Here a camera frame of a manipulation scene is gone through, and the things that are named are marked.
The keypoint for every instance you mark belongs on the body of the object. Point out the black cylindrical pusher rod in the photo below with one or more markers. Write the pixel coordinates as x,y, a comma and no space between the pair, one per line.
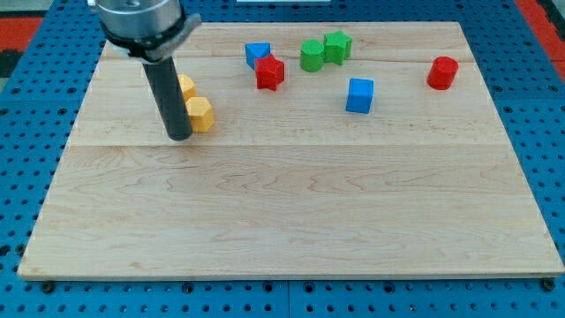
169,98

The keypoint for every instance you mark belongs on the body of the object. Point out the red star block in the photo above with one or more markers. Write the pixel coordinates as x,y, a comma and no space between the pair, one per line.
269,72

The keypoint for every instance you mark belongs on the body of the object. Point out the green star block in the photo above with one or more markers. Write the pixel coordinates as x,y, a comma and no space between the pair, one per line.
337,46

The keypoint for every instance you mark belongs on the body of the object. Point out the yellow block behind rod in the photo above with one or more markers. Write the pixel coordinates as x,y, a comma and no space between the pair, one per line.
188,87

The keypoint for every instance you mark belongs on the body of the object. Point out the yellow hexagon block front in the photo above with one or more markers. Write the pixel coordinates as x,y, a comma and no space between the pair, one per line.
201,114

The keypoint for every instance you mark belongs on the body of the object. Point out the blue triangle block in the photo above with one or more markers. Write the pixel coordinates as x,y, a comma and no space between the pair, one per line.
255,50

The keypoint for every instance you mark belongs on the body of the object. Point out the green cylinder block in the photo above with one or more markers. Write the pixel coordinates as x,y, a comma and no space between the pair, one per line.
312,55

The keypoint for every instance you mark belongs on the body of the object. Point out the wooden board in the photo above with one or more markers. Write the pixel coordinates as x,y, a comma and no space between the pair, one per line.
287,184

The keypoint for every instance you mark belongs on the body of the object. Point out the blue cube block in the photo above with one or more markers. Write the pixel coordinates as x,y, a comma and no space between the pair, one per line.
360,95

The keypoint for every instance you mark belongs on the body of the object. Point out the red cylinder block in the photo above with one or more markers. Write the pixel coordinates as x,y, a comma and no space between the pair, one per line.
442,73

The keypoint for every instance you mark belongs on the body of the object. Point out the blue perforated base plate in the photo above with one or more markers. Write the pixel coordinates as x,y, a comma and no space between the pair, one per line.
41,99

